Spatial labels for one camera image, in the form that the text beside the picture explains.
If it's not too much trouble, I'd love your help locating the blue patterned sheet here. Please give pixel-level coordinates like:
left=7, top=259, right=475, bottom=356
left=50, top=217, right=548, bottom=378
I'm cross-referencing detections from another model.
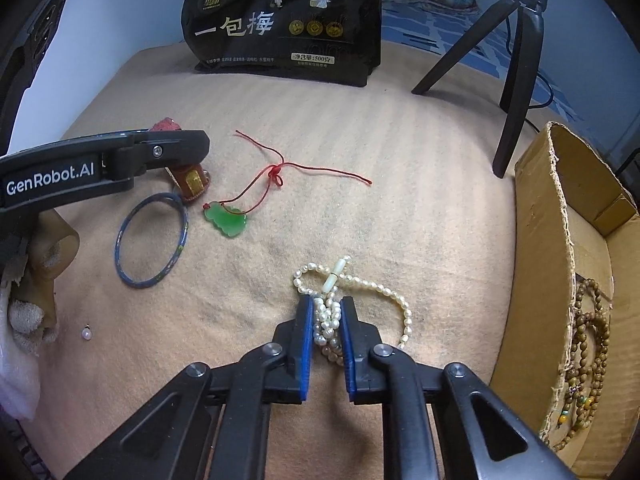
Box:
left=380, top=0, right=640, bottom=161

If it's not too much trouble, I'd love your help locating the red leather watch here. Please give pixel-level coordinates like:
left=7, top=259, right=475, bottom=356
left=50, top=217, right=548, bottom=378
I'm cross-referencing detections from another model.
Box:
left=150, top=116, right=210, bottom=206

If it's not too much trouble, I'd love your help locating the person's left forearm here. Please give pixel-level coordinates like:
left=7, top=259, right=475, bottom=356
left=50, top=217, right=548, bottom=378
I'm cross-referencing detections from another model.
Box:
left=0, top=285, right=42, bottom=421

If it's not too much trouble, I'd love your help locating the wooden bead bracelet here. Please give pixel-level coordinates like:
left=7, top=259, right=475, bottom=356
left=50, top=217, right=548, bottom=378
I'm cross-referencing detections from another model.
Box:
left=542, top=277, right=612, bottom=453

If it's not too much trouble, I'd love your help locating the black tripod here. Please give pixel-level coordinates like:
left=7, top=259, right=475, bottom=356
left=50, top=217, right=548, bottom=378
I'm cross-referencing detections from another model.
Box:
left=411, top=0, right=551, bottom=179

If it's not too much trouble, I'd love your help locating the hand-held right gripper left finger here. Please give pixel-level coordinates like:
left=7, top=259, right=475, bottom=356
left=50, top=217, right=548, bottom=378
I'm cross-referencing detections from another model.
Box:
left=65, top=294, right=315, bottom=480

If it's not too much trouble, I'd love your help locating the white pearl necklace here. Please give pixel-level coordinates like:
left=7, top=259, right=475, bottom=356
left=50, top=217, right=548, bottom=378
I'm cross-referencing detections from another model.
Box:
left=292, top=255, right=413, bottom=366

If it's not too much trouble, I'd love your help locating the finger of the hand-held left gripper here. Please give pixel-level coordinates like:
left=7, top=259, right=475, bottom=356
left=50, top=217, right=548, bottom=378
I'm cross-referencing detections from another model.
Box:
left=102, top=129, right=211, bottom=193

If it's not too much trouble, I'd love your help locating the black snack bag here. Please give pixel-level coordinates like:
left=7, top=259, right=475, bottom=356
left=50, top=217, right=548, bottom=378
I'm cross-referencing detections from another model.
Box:
left=177, top=0, right=385, bottom=88

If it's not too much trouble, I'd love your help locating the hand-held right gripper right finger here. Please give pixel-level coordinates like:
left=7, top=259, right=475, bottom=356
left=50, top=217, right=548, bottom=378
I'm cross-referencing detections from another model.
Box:
left=341, top=296, right=581, bottom=480

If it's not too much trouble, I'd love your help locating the person's left hand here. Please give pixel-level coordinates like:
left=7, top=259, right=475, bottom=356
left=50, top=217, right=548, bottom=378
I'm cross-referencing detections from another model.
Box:
left=0, top=210, right=82, bottom=346

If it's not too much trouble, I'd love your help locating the blue bangle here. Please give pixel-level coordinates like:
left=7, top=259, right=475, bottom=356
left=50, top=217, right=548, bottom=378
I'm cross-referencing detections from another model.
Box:
left=114, top=192, right=190, bottom=289

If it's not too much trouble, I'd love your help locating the green pendant with red cord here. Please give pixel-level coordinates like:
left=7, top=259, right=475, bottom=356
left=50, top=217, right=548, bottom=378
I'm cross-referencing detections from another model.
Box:
left=202, top=129, right=373, bottom=242

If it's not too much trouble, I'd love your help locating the cardboard box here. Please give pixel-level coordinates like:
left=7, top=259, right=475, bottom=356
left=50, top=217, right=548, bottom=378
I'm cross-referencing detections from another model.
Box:
left=489, top=121, right=640, bottom=478

